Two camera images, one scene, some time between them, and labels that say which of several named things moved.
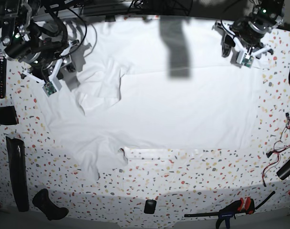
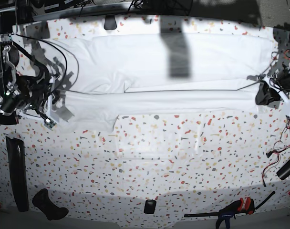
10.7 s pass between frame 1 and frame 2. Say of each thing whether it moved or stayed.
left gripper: moved
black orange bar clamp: stayed
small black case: stayed
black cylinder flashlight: stayed
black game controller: stayed
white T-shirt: moved
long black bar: stayed
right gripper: moved
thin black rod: stayed
